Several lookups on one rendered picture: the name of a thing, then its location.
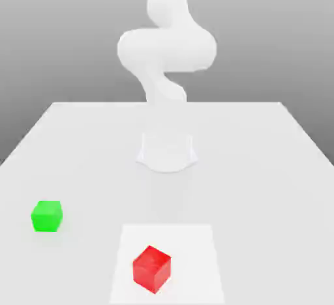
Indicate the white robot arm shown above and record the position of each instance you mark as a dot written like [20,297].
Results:
[167,49]

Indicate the small red cube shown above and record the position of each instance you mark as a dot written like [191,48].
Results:
[151,269]

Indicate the small green cube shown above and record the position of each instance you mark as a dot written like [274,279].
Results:
[47,216]

